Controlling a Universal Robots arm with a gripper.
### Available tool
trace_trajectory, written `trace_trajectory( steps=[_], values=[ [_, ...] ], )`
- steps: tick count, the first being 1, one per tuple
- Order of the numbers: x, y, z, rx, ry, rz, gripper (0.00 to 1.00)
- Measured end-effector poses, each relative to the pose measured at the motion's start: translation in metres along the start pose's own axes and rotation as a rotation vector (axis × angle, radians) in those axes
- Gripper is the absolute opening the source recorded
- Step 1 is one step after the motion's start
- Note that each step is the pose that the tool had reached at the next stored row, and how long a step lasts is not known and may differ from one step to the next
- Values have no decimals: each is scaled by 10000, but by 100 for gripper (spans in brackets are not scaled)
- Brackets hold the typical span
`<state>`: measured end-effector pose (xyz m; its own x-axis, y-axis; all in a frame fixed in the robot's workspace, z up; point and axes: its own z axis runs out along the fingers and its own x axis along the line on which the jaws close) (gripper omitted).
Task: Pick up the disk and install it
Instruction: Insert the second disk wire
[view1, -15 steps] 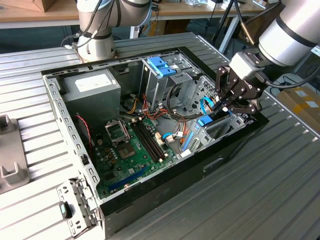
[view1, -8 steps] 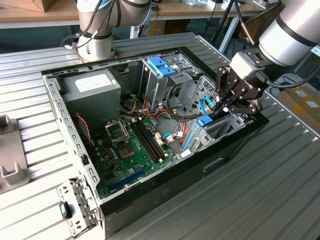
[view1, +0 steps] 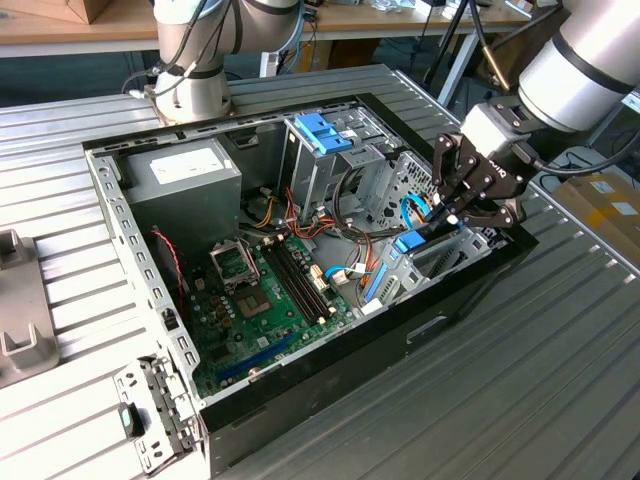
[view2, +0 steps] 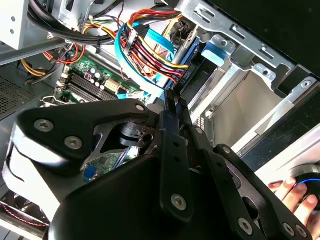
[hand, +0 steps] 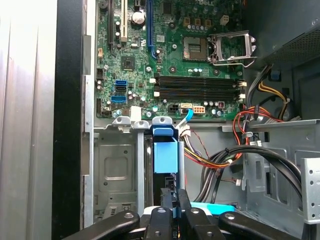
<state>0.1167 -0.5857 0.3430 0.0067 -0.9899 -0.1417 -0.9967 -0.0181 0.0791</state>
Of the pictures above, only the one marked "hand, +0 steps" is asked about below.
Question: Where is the black square chipset chip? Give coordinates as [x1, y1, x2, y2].
[120, 55, 136, 72]

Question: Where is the black PC case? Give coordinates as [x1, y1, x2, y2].
[51, 0, 320, 240]

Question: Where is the blue expansion slot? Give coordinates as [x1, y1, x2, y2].
[146, 0, 158, 60]

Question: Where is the grey metal drive cage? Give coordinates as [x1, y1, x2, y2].
[221, 119, 320, 226]

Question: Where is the locking lever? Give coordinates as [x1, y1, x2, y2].
[211, 55, 259, 69]

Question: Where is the grey power supply unit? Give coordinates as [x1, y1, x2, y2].
[242, 0, 320, 67]

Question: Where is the black RAM slot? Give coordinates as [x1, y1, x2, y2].
[152, 87, 248, 101]
[149, 74, 248, 88]

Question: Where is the hard disk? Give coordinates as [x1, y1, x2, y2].
[144, 125, 185, 201]

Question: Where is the blue data wire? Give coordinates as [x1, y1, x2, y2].
[171, 197, 237, 219]
[177, 107, 195, 129]

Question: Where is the black expansion slot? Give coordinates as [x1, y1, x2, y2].
[107, 0, 114, 50]

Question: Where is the cream expansion slot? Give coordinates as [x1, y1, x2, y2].
[120, 0, 127, 44]

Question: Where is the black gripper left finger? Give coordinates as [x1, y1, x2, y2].
[62, 187, 175, 240]

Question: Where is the multicolour wire bundle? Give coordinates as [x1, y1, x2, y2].
[179, 63, 305, 205]

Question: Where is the silver coin cell battery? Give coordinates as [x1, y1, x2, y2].
[130, 10, 147, 26]

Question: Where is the perforated metal disk bay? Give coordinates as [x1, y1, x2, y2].
[92, 115, 187, 221]

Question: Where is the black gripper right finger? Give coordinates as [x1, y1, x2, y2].
[177, 188, 300, 240]

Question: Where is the green motherboard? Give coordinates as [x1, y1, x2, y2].
[94, 0, 245, 121]

